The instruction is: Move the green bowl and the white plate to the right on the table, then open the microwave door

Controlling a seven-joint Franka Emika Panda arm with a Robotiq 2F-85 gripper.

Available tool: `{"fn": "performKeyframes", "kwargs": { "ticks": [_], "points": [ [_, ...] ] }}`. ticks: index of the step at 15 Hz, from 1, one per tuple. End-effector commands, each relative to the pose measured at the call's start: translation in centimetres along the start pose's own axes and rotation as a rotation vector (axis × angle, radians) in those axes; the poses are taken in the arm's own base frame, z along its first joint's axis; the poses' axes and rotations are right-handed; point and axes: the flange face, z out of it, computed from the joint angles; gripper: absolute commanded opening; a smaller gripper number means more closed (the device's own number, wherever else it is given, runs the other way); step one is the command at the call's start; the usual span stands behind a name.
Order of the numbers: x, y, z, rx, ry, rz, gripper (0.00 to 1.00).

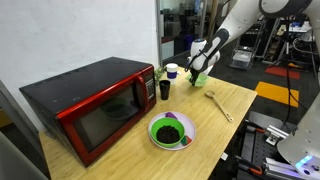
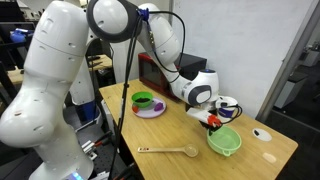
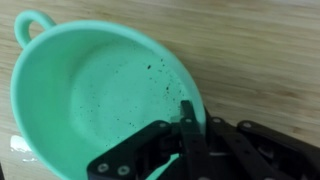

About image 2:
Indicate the round tan table sticker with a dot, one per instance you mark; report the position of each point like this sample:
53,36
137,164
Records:
269,158

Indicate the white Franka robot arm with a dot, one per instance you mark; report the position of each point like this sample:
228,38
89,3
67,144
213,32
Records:
50,66

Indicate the wooden background desk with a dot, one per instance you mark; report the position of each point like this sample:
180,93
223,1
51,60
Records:
100,61

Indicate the gray background cabinet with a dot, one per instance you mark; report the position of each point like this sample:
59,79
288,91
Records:
290,90

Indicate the black perforated breadboard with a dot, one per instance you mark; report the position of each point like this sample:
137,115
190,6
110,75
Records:
103,160

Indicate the wooden spoon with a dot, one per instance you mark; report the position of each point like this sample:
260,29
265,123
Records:
166,150

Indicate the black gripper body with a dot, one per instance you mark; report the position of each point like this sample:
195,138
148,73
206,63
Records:
206,125

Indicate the white paper cup, blue sleeve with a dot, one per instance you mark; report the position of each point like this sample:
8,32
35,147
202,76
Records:
230,113

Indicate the dark green bowl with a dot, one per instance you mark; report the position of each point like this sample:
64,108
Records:
142,99

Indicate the purple toy grapes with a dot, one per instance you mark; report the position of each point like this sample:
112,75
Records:
159,106

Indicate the white round coaster, black mark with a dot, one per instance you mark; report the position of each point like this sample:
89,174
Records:
263,135

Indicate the red toy strawberry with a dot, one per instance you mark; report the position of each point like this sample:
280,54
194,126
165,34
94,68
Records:
135,109

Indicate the orange and black clamp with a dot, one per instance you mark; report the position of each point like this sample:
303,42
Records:
103,140

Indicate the red and black microwave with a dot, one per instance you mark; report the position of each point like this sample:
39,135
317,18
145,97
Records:
150,71

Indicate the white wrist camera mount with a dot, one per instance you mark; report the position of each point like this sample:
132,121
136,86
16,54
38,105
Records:
198,115

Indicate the silver aluminium bracket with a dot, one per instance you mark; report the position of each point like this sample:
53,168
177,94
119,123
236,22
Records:
88,149

